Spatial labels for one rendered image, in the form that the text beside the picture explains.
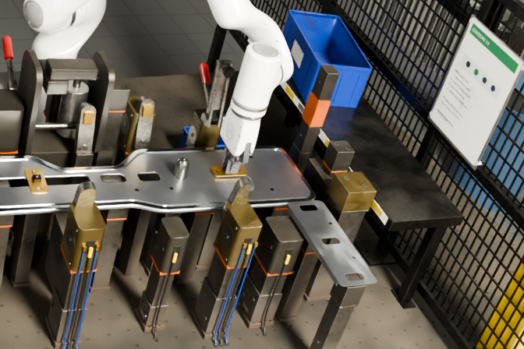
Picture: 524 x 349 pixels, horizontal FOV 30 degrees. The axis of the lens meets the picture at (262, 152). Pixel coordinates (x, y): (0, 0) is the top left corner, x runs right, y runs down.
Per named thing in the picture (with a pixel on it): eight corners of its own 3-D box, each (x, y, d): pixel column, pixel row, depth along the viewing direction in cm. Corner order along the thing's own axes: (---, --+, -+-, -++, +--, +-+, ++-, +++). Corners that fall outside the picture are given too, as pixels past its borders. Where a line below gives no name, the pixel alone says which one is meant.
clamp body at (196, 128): (171, 234, 256) (201, 125, 237) (159, 210, 263) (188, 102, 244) (193, 232, 259) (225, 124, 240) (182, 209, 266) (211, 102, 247)
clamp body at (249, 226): (206, 350, 225) (243, 237, 206) (189, 314, 233) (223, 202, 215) (231, 347, 228) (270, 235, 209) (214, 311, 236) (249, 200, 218)
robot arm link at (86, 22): (19, 54, 256) (33, -23, 242) (71, 37, 270) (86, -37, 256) (51, 79, 252) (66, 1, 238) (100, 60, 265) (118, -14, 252)
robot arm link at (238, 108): (226, 87, 222) (223, 98, 224) (241, 109, 216) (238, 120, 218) (258, 88, 226) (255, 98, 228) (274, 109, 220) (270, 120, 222)
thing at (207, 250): (195, 270, 246) (222, 181, 231) (189, 260, 249) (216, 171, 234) (220, 268, 249) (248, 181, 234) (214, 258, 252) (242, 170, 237)
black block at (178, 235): (146, 343, 222) (173, 247, 206) (133, 312, 229) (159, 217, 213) (168, 340, 224) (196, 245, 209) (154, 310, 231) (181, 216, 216)
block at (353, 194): (306, 301, 248) (349, 192, 228) (292, 280, 253) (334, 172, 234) (332, 298, 251) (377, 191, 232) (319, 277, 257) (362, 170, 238)
